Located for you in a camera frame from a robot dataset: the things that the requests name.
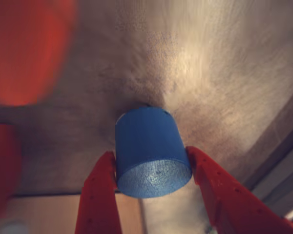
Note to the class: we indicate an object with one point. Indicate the orange rounded wedge block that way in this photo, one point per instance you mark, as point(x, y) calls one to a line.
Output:
point(27, 48)

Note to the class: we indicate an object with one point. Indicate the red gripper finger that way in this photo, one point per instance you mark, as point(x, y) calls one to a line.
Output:
point(97, 200)
point(224, 200)

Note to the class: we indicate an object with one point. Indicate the red cube block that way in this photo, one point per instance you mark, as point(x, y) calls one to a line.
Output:
point(2, 165)

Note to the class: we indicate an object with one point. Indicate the aluminium profile rail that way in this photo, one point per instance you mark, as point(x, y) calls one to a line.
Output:
point(280, 185)

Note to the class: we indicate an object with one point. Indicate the blue cylinder block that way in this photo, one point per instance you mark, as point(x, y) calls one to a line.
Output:
point(149, 151)

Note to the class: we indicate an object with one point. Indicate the wooden shape sorter box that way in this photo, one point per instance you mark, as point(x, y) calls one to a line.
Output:
point(51, 214)

